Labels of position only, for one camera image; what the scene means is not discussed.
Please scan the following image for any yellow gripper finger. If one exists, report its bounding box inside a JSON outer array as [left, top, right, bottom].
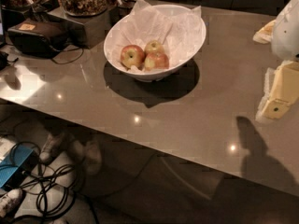
[[256, 61, 299, 122], [253, 20, 276, 44]]

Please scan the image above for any white rounded gripper body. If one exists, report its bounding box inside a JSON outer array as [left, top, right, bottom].
[[271, 0, 299, 61]]

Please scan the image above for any yellow-red apple at back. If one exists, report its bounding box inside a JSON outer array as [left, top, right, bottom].
[[144, 40, 164, 54]]

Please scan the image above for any red apple at front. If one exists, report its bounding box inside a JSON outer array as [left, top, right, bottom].
[[144, 52, 169, 71]]

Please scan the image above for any red apple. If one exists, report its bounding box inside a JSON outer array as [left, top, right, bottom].
[[120, 45, 145, 68], [144, 52, 169, 71]]

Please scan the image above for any white ceramic bowl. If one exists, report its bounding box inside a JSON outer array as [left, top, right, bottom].
[[103, 4, 207, 82]]

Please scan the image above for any red apple on left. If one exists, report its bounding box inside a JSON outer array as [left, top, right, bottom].
[[120, 45, 145, 68]]

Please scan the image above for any white tissue paper liner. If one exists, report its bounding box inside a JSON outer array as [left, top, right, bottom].
[[114, 0, 203, 74]]

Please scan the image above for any dark square jar stand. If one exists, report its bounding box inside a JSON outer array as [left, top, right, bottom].
[[48, 7, 119, 49]]

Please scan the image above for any white shoe near table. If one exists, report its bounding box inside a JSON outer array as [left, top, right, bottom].
[[39, 133, 67, 165]]

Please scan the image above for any black VR headset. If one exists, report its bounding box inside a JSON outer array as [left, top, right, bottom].
[[7, 19, 68, 58]]

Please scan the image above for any blue box on floor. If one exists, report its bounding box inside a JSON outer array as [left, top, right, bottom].
[[0, 145, 34, 190]]

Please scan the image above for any white shoe bottom left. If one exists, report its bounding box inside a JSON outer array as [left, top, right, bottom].
[[0, 189, 22, 218]]

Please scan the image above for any black headset cable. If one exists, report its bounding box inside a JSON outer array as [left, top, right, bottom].
[[50, 45, 85, 65]]

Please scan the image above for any black cable coil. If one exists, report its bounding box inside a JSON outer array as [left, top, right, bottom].
[[8, 140, 101, 224]]

